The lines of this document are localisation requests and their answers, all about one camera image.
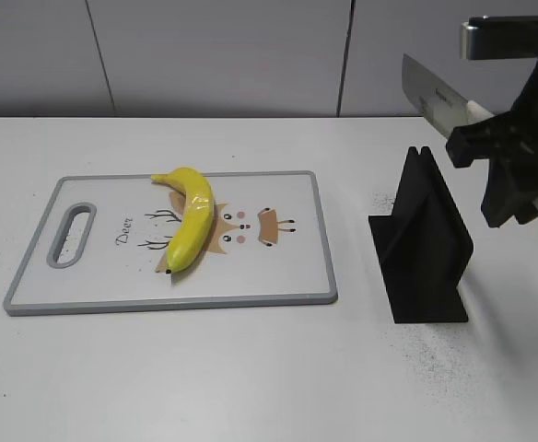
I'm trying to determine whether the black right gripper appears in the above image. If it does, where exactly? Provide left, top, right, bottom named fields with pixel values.
left=445, top=60, right=538, bottom=227

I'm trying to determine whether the yellow plastic banana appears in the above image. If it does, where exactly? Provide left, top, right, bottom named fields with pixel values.
left=150, top=167, right=216, bottom=274

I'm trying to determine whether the black knife stand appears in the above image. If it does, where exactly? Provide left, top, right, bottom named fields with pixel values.
left=368, top=146, right=474, bottom=324

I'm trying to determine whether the grey-rimmed deer cutting board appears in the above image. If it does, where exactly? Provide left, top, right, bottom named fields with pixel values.
left=3, top=170, right=339, bottom=318

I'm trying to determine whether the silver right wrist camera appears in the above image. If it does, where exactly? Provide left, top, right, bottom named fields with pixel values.
left=460, top=16, right=538, bottom=60

